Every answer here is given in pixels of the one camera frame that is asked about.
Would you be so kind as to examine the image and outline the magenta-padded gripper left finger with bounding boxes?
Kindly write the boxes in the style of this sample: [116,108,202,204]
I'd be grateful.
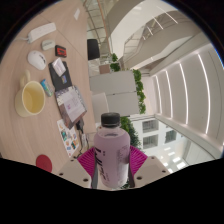
[57,146,100,190]

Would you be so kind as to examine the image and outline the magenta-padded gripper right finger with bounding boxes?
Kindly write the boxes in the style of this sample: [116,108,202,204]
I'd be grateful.
[127,145,171,189]

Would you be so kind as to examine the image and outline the purple drink bottle black cap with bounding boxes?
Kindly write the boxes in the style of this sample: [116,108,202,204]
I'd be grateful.
[93,112,132,190]

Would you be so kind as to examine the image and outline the flat round red coaster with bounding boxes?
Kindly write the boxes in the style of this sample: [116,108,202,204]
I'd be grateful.
[35,154,54,173]

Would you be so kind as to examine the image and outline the row of green hedge planters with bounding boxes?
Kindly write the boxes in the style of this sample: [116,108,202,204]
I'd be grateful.
[119,115,143,149]

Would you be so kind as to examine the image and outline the printed booklet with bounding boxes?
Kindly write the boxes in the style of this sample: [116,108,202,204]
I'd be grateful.
[54,85,88,130]

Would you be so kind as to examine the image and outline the white chair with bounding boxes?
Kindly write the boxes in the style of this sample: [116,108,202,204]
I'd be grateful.
[91,92,110,124]

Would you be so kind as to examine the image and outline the white cabinet topped with plants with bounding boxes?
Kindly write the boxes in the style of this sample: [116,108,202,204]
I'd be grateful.
[89,68,148,118]

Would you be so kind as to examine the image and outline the ceiling light strips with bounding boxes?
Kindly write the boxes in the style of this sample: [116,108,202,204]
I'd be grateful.
[151,53,212,134]

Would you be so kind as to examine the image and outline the pale yellow mug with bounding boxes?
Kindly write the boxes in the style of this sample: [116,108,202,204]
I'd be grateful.
[14,69,47,118]

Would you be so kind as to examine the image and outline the small green tube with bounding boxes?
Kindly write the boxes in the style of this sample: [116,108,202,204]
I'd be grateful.
[40,78,55,98]

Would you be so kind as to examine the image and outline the black notebook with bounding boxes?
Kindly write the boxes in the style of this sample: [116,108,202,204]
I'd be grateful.
[48,60,73,93]

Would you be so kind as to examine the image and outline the white card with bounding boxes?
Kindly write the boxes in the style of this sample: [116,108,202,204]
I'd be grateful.
[51,57,67,77]

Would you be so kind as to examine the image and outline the small planter with green plants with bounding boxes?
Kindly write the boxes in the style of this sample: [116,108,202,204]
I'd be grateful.
[98,52,122,75]

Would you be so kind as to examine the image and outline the white computer mouse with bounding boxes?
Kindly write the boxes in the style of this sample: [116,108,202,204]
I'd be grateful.
[26,49,47,71]

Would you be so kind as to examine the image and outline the small red and black box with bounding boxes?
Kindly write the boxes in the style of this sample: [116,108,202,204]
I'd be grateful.
[54,44,68,59]

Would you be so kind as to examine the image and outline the black chair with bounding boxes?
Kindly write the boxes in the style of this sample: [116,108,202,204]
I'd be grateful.
[86,38,101,61]

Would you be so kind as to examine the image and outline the white power strip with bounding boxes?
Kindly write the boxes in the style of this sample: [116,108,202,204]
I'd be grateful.
[27,22,57,44]

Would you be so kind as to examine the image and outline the glass balustrade railing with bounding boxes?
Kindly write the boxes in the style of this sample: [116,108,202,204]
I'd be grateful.
[83,0,113,61]

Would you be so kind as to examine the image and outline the small white paper note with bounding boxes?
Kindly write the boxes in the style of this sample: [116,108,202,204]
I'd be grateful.
[73,7,82,22]

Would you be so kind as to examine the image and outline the tangled black cables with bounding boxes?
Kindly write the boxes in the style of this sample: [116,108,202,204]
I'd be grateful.
[78,130,92,158]

